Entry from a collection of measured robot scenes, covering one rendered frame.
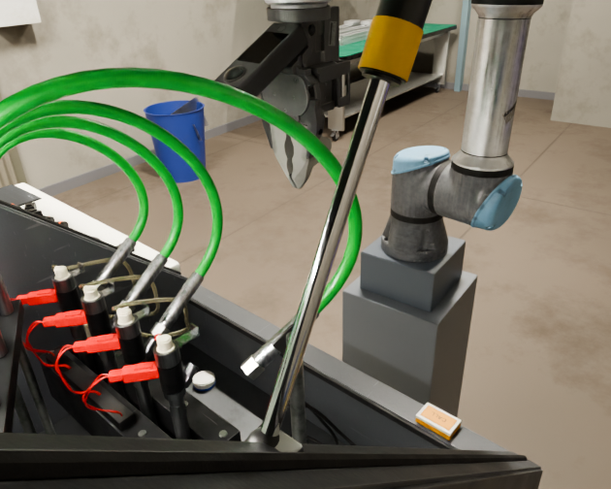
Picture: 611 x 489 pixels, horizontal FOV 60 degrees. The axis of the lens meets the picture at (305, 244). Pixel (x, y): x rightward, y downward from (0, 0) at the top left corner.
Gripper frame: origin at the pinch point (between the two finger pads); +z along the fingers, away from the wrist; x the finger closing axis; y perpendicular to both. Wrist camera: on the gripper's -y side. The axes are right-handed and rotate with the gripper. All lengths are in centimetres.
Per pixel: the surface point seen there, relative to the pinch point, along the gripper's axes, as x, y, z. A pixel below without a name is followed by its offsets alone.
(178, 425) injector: -0.7, -22.6, 24.0
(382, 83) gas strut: -32.3, -29.1, -20.6
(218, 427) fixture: -2.6, -18.4, 26.5
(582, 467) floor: -30, 99, 124
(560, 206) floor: 45, 301, 124
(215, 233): 7.4, -7.5, 6.9
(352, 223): -15.7, -8.5, -1.9
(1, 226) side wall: 30.9, -25.3, 6.0
